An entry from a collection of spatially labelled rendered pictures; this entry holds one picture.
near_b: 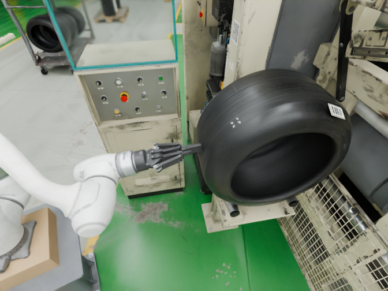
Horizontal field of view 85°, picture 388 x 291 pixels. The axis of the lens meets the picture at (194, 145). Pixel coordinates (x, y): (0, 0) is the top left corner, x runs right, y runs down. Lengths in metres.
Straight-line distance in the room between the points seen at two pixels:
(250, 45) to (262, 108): 0.32
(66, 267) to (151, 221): 0.88
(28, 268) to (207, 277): 1.12
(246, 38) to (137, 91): 0.74
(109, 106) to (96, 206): 0.89
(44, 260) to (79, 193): 0.63
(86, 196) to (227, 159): 0.42
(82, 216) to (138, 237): 1.33
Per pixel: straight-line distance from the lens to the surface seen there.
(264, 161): 1.18
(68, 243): 1.37
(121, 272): 1.91
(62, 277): 1.31
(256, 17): 0.88
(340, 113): 0.76
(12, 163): 0.74
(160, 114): 1.47
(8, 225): 1.22
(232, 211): 0.99
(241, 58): 0.91
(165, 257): 1.88
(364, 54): 0.99
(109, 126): 1.49
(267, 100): 0.67
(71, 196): 0.69
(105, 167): 0.76
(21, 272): 1.31
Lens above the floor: 1.78
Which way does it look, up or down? 45 degrees down
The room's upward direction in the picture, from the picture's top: straight up
